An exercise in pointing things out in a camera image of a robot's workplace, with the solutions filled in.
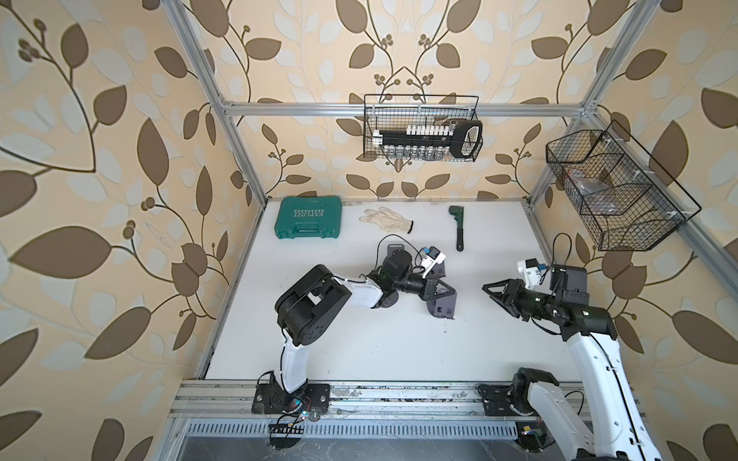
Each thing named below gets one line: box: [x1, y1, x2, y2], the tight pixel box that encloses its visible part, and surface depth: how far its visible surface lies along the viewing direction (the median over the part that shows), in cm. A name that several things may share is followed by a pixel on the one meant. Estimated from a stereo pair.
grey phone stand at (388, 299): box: [375, 290, 399, 309], surface depth 74 cm
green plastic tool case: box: [273, 195, 343, 240], surface depth 113 cm
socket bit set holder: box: [372, 119, 483, 159], surface depth 86 cm
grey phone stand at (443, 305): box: [426, 291, 458, 320], surface depth 82 cm
